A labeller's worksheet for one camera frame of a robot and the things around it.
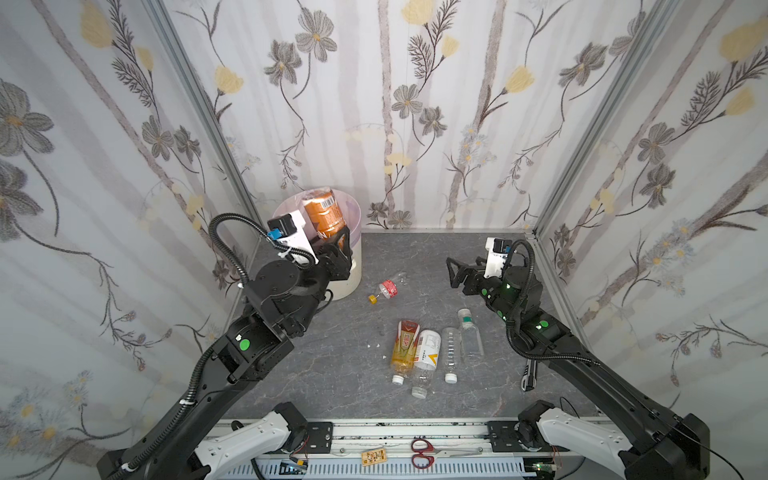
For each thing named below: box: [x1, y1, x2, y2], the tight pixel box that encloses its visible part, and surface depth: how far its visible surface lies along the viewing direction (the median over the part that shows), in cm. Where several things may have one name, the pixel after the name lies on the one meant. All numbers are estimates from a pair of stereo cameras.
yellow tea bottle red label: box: [391, 320, 420, 386], surface depth 85 cm
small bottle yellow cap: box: [368, 272, 409, 305], surface depth 100 cm
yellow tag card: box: [361, 448, 387, 467], surface depth 72 cm
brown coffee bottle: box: [302, 188, 346, 239], surface depth 52 cm
